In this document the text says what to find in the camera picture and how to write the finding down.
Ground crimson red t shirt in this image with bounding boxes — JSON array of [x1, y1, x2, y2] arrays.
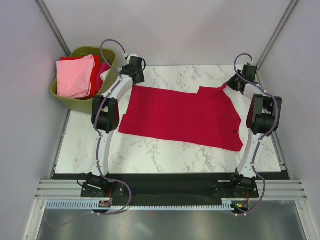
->
[[118, 85, 243, 152]]

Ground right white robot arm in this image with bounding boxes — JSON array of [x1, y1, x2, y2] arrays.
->
[[226, 63, 282, 198]]

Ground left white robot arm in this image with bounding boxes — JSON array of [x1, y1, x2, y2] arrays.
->
[[81, 54, 146, 198]]

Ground magenta shirt in basket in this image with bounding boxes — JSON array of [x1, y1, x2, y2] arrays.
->
[[98, 63, 111, 80]]

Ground white cloth in basket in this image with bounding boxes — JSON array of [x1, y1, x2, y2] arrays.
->
[[100, 69, 110, 81]]

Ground red folded shirt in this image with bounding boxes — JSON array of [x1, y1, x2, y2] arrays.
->
[[59, 54, 103, 100]]

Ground olive green basket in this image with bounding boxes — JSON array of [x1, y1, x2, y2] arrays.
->
[[50, 46, 118, 114]]

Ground light pink folded shirt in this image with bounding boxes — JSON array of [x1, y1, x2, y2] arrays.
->
[[55, 54, 96, 99]]

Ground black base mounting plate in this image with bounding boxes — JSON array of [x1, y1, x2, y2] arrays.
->
[[91, 173, 259, 206]]

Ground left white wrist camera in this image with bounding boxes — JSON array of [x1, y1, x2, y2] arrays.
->
[[124, 53, 137, 62]]

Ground right aluminium frame post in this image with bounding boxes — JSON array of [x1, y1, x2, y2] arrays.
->
[[256, 0, 300, 70]]

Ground aluminium frame post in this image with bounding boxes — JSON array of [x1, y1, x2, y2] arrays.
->
[[34, 0, 71, 56], [256, 0, 300, 70]]

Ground left aluminium frame post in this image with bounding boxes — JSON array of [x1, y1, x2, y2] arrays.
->
[[34, 0, 71, 56]]

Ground white slotted cable duct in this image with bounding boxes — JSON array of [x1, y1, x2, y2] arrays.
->
[[46, 199, 248, 211]]

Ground aluminium extrusion rail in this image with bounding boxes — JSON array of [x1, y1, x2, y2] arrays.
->
[[35, 180, 82, 200]]

